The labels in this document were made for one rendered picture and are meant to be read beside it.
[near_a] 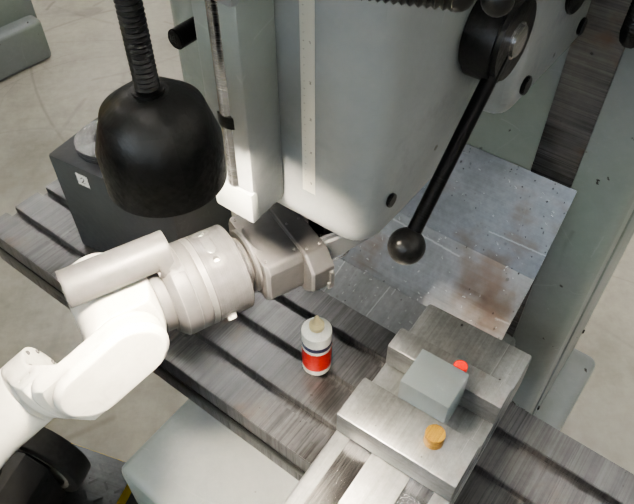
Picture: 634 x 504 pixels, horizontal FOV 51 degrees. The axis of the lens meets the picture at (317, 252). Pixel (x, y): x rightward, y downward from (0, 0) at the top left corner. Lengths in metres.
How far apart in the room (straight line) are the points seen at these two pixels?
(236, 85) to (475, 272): 0.67
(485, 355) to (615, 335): 1.43
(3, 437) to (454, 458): 0.44
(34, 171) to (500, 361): 2.25
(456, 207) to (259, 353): 0.37
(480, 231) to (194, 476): 0.54
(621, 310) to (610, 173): 1.43
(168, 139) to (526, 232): 0.73
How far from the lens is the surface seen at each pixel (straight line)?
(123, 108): 0.37
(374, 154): 0.47
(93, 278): 0.58
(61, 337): 2.23
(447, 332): 0.89
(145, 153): 0.36
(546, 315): 1.18
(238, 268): 0.61
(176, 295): 0.60
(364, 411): 0.77
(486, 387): 0.81
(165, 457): 0.97
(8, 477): 1.31
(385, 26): 0.41
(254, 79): 0.45
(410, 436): 0.76
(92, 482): 1.49
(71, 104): 3.14
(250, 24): 0.43
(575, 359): 1.93
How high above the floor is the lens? 1.71
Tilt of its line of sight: 48 degrees down
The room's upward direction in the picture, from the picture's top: straight up
